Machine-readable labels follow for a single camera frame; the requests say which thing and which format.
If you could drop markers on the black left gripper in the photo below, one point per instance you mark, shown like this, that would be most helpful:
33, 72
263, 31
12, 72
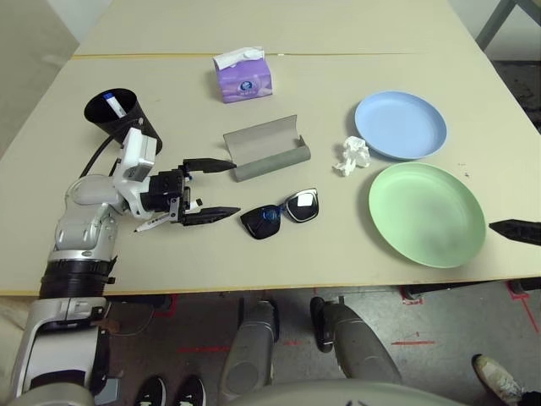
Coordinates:
165, 190

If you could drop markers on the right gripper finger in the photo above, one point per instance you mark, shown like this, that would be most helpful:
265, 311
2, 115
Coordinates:
520, 232

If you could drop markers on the black sunglasses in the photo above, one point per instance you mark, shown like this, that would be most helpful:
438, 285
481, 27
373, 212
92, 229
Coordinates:
260, 224

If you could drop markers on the black-capped printed white marker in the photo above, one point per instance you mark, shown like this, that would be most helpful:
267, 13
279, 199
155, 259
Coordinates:
148, 224

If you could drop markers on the grey glasses case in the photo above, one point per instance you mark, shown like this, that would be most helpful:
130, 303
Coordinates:
262, 139

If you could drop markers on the green plate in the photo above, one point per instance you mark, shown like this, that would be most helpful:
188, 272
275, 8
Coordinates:
422, 211

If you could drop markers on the white tissue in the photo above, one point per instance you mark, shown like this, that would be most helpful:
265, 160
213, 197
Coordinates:
353, 154

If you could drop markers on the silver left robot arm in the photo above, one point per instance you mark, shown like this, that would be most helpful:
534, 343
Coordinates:
80, 228

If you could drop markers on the black table foot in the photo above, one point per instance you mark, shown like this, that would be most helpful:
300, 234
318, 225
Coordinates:
444, 288
139, 301

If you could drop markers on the black cup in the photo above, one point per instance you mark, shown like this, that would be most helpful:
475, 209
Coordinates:
139, 112

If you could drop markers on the purple tissue pack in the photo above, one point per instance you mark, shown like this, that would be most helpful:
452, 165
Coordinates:
245, 80

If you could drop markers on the white bystander shoe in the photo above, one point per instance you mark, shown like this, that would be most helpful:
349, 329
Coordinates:
496, 376

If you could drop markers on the blue plate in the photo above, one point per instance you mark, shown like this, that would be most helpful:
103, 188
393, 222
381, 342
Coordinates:
401, 122

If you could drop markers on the grey robot left leg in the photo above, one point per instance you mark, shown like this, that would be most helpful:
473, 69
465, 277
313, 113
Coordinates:
249, 347

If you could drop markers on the grey robot leg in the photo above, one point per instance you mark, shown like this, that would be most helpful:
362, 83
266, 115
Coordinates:
359, 347
249, 347

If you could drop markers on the wooden block on floor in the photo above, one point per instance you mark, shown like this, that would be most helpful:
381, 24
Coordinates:
110, 326

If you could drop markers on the grey robot right leg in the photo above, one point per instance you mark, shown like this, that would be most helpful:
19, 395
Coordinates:
359, 347

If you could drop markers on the black bystander shoe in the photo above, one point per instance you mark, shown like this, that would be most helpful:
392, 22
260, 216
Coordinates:
150, 393
190, 393

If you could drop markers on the grey box on floor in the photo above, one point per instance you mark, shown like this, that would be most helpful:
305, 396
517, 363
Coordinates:
112, 389

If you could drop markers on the grey robot torso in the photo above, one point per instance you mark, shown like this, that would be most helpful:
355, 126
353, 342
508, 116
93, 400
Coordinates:
338, 395

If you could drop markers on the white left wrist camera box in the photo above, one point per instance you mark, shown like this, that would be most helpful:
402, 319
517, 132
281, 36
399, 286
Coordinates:
135, 152

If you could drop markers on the neighbouring table with metal frame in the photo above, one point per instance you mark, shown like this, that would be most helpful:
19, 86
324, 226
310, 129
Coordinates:
495, 21

